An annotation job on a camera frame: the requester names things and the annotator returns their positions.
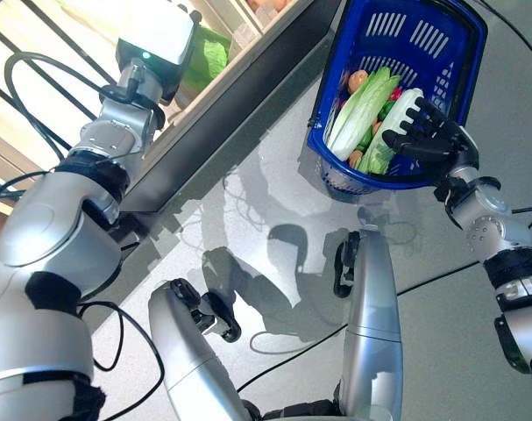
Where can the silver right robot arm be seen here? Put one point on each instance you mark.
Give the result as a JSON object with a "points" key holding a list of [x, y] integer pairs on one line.
{"points": [[484, 228]]}

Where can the green white napa cabbage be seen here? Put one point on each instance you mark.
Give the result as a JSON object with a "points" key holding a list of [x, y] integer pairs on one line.
{"points": [[208, 57], [390, 118], [357, 118]]}

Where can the silver right robot leg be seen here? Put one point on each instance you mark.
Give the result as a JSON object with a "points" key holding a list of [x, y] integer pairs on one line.
{"points": [[373, 316]]}

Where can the green bell pepper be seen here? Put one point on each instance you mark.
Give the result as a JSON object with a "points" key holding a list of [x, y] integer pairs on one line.
{"points": [[385, 110]]}

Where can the grey robot torso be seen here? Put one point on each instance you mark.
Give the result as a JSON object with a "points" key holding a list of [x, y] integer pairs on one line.
{"points": [[292, 412]]}

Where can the silver left robot leg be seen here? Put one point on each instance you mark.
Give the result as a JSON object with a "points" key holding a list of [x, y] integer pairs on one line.
{"points": [[191, 351]]}

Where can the blue plastic shopping basket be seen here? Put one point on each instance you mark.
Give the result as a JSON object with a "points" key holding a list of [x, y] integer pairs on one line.
{"points": [[471, 52]]}

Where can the brown potato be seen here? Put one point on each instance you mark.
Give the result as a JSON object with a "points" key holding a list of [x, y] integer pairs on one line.
{"points": [[376, 128], [357, 81], [356, 160]]}

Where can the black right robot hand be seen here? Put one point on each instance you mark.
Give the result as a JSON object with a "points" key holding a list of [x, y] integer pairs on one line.
{"points": [[441, 140]]}

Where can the wooden display shelf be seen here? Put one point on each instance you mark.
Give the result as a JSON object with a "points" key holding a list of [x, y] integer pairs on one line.
{"points": [[230, 114]]}

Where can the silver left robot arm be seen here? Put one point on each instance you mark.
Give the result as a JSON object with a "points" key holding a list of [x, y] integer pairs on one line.
{"points": [[51, 228]]}

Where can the small red pepper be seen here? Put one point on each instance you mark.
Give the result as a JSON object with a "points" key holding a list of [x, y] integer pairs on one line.
{"points": [[397, 93]]}

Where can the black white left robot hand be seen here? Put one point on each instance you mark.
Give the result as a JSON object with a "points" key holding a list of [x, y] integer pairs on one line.
{"points": [[160, 30]]}

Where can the silver robot leg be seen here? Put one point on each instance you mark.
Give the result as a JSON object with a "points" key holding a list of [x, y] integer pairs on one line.
{"points": [[373, 316], [191, 351]]}

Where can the wooden slatted crate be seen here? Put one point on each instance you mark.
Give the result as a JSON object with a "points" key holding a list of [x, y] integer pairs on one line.
{"points": [[254, 24], [64, 26]]}

